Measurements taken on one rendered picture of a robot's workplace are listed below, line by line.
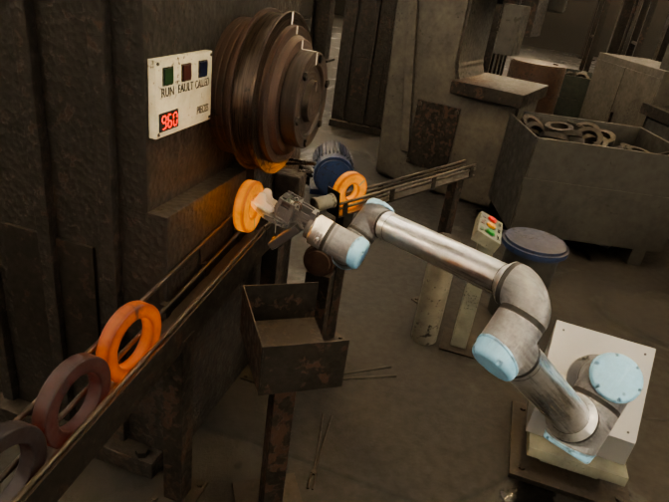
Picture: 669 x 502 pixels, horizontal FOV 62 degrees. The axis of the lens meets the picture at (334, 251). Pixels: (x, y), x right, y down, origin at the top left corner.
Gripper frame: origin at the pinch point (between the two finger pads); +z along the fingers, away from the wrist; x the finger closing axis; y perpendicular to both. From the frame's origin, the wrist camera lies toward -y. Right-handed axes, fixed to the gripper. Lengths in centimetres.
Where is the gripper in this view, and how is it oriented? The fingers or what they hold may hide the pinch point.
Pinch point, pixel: (250, 200)
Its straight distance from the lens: 164.6
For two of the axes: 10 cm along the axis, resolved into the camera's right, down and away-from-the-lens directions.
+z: -8.7, -4.9, 0.9
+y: 3.9, -7.8, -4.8
